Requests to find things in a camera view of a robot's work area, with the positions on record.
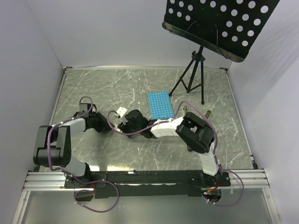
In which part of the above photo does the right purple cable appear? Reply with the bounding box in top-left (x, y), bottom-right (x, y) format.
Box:
top-left (107, 100), bottom-right (245, 207)

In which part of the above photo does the black perforated music stand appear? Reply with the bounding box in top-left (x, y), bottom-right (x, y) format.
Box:
top-left (162, 0), bottom-right (278, 93)

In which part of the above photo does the blue studded building plate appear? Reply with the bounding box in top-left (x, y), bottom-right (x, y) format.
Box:
top-left (148, 91), bottom-right (174, 119)

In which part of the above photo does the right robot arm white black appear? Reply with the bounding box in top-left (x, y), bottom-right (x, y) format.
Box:
top-left (116, 107), bottom-right (221, 186)

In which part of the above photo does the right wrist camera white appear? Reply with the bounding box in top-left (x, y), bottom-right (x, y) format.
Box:
top-left (116, 107), bottom-right (128, 119)

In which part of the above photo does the aluminium frame rail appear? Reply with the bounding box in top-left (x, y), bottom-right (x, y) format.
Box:
top-left (13, 169), bottom-right (280, 224)

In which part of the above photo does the purple cable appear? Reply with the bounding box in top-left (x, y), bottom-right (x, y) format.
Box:
top-left (47, 96), bottom-right (120, 213)
top-left (107, 100), bottom-right (245, 207)

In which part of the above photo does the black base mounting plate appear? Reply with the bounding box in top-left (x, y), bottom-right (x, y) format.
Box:
top-left (64, 170), bottom-right (231, 199)

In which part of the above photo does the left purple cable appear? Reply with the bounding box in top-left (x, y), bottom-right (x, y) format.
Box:
top-left (47, 96), bottom-right (120, 213)

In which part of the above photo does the black beige stapler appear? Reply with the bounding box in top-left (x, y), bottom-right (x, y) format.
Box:
top-left (182, 105), bottom-right (192, 152)

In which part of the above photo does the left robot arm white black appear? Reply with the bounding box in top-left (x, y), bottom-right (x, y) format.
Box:
top-left (33, 103), bottom-right (112, 188)

